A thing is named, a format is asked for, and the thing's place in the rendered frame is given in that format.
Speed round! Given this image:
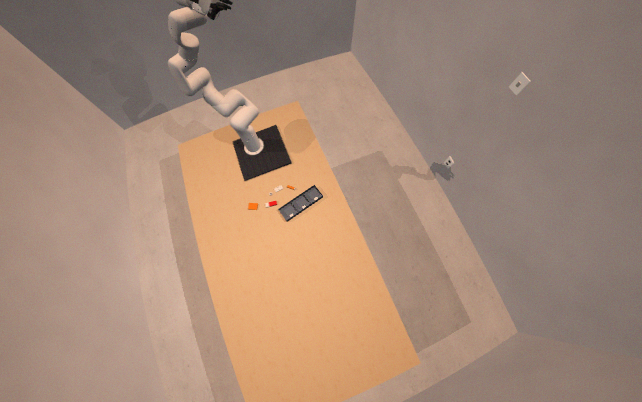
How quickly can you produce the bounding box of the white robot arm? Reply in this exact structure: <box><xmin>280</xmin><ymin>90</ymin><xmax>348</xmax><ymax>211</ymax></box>
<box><xmin>168</xmin><ymin>0</ymin><xmax>264</xmax><ymax>155</ymax></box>

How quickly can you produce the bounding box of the dark grey rack of bins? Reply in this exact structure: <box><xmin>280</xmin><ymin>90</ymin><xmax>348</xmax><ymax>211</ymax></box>
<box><xmin>279</xmin><ymin>185</ymin><xmax>323</xmax><ymax>222</ymax></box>

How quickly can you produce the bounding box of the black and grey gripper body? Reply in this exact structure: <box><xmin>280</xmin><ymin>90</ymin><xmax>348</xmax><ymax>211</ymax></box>
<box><xmin>189</xmin><ymin>0</ymin><xmax>222</xmax><ymax>19</ymax></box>

